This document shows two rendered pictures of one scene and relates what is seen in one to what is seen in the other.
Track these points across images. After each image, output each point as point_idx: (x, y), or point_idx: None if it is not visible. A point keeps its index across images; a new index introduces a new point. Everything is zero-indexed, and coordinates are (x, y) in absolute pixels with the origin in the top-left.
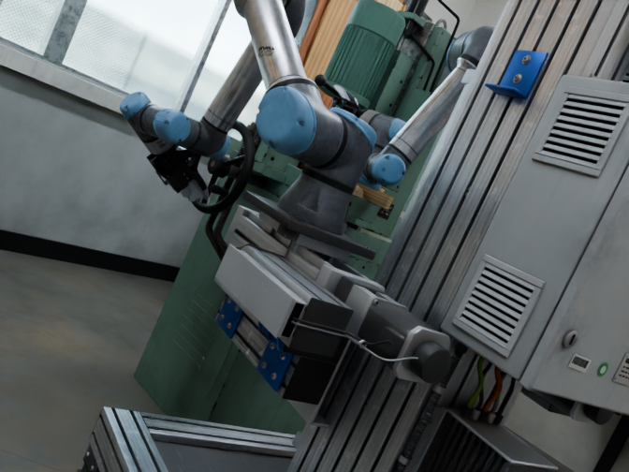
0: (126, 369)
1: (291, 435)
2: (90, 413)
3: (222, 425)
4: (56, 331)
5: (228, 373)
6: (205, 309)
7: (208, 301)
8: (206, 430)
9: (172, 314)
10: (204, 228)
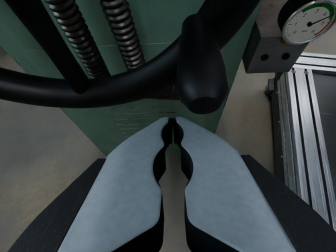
0: (96, 158)
1: (293, 113)
2: (164, 224)
3: (302, 180)
4: (29, 200)
5: (216, 126)
6: (143, 112)
7: (140, 106)
8: (319, 205)
9: (101, 128)
10: (26, 51)
